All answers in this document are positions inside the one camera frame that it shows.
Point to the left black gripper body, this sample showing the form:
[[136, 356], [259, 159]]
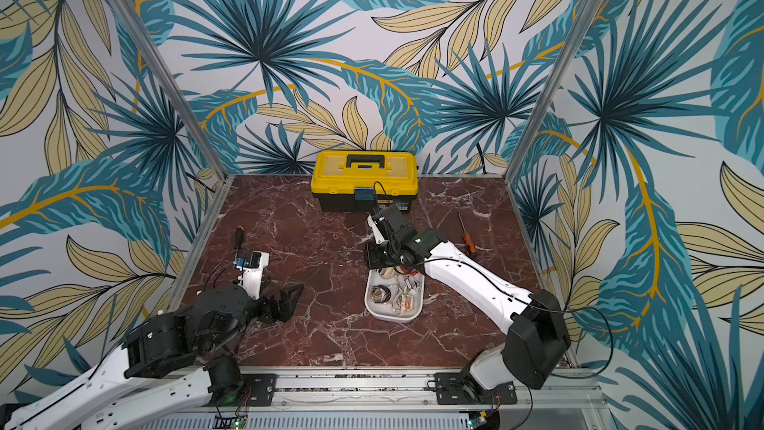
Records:
[[266, 310]]

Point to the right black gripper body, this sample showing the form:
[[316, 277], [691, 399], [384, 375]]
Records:
[[381, 254]]

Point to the white plastic storage tray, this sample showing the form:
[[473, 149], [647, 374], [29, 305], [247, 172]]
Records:
[[413, 284]]

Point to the beige looped watch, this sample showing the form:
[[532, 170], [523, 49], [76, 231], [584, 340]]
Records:
[[403, 303]]

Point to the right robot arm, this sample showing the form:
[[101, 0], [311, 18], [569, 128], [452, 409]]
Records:
[[536, 336]]

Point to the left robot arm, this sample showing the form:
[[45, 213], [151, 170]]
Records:
[[168, 363]]

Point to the yellow black toolbox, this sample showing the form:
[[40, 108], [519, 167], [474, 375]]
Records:
[[362, 181]]

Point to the black yellow screwdriver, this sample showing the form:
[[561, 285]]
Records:
[[239, 238]]

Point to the orange handle screwdriver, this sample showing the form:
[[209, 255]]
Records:
[[469, 244]]

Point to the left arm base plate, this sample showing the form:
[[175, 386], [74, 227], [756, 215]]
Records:
[[255, 390]]

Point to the aluminium front rail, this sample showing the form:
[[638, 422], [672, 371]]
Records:
[[366, 398]]

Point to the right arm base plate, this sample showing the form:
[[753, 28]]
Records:
[[458, 388]]

